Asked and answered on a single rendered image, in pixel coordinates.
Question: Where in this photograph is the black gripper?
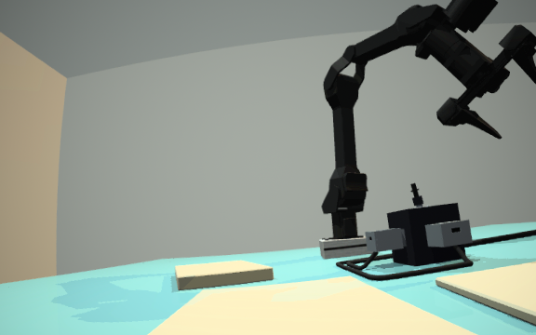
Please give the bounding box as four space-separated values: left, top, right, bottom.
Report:
436 24 536 140

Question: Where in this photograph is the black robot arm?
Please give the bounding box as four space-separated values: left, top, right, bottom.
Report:
321 0 499 239

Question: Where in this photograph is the flat cream rectangular slab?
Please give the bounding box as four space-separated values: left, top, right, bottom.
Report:
175 261 274 290

